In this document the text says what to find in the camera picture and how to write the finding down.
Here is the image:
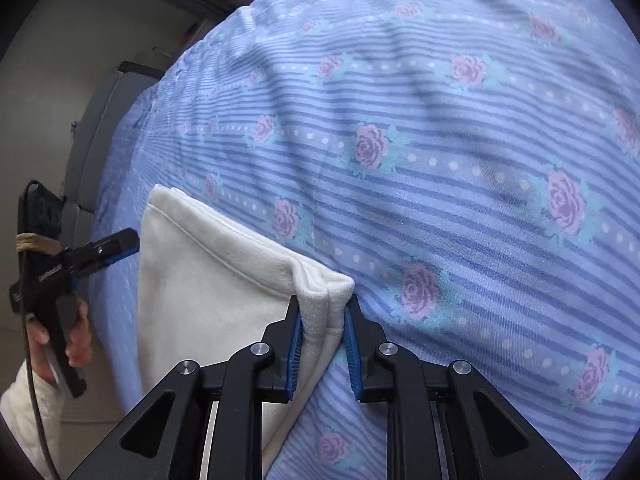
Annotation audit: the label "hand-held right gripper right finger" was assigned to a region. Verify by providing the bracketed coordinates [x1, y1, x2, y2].
[344, 295, 571, 480]

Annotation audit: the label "black cable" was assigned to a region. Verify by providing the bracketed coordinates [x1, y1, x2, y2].
[22, 305, 59, 480]

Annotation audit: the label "blue floral duvet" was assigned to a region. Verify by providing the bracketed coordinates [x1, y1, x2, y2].
[87, 0, 640, 480]

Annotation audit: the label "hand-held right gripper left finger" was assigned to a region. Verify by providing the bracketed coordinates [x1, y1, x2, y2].
[67, 295, 303, 480]

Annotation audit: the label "person's left hand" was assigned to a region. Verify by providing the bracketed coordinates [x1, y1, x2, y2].
[27, 305, 94, 383]

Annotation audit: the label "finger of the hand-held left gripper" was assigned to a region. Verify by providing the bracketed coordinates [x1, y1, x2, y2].
[62, 228, 140, 281]

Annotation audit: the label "cream pants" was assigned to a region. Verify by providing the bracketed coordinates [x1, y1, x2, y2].
[136, 184, 357, 473]

